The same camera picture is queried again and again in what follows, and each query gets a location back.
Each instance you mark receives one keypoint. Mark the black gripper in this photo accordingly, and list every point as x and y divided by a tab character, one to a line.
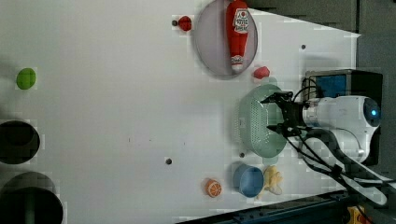
292	114

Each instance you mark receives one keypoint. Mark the mint green plastic strainer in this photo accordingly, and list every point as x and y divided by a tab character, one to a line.
253	121

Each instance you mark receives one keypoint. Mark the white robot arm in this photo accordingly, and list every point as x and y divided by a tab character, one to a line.
351	120

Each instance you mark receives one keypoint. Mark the red toy strawberry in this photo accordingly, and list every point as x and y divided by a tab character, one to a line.
261	72

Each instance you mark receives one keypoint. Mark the yellow toy banana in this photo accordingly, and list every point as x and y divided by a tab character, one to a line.
272	179

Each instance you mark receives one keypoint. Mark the blue black control box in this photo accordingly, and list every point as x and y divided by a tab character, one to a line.
344	82

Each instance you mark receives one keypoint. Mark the blue plastic cup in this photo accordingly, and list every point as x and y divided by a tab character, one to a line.
248	180

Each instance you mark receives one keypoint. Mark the grey round plate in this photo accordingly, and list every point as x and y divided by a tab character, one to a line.
211	42

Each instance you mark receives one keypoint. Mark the toy orange half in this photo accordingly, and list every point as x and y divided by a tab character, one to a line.
213	188

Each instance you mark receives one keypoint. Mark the red ketchup bottle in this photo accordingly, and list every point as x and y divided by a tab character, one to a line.
237	32

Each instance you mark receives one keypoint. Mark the small red toy fruit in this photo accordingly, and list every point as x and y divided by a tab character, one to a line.
185	23

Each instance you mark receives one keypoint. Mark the green toy lime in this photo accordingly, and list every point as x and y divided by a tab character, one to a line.
26	78

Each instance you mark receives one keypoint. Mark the black cylinder upper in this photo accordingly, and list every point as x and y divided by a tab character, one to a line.
19	142

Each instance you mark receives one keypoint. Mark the black cylinder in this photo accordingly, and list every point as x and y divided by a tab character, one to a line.
19	142
30	198

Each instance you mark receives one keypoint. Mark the black cylinder lower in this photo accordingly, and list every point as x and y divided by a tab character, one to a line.
30	198

